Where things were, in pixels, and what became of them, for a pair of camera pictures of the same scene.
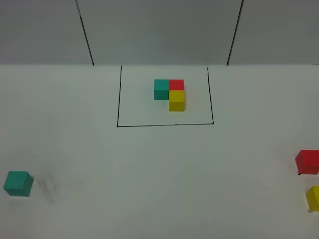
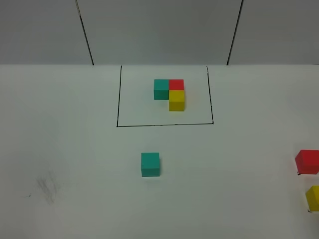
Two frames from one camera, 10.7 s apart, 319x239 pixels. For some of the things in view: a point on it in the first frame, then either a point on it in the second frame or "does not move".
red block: x=307 y=162 does not move
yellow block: x=312 y=198 does not move
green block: x=18 y=183 to x=150 y=164
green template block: x=161 y=89 does not move
